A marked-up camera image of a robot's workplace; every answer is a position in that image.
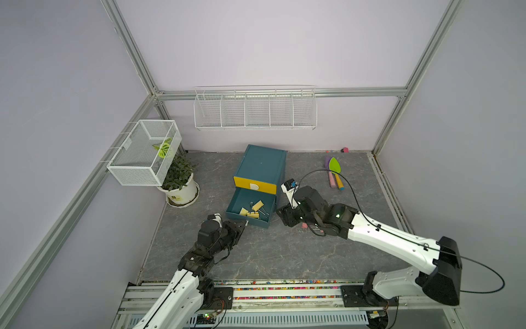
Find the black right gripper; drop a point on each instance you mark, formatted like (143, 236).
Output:
(285, 214)

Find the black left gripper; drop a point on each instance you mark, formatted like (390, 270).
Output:
(235, 231)

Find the teal drawer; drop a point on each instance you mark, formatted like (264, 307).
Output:
(246, 199)

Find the yellow top drawer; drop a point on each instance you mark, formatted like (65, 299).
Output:
(254, 185)

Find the teal drawer cabinet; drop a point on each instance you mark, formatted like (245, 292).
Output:
(263, 164)

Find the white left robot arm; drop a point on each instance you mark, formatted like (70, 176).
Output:
(190, 288)

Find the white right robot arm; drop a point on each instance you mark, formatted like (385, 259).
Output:
(435, 267)

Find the green toy shovel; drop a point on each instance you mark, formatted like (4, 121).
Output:
(335, 168)

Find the purple toy shovel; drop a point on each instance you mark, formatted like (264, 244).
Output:
(331, 177)

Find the white flower pot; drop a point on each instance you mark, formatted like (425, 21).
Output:
(183, 191)

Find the white pot saucer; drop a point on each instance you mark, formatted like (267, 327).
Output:
(189, 201)

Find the green potted plant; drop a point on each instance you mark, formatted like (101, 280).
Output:
(178, 173)

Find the green toy in basket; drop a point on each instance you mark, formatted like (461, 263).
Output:
(163, 148)

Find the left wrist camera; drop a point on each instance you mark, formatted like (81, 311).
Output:
(217, 218)

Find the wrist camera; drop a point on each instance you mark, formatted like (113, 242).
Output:
(217, 218)
(289, 188)

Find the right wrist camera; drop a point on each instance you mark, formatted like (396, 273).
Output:
(289, 188)

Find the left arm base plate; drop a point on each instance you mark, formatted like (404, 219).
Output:
(218, 298)

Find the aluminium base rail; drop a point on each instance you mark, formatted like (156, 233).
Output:
(320, 304)

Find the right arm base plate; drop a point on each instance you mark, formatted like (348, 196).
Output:
(353, 296)

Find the white wire basket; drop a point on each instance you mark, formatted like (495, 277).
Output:
(136, 162)

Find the long white wire shelf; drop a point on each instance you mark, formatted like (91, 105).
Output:
(287, 108)

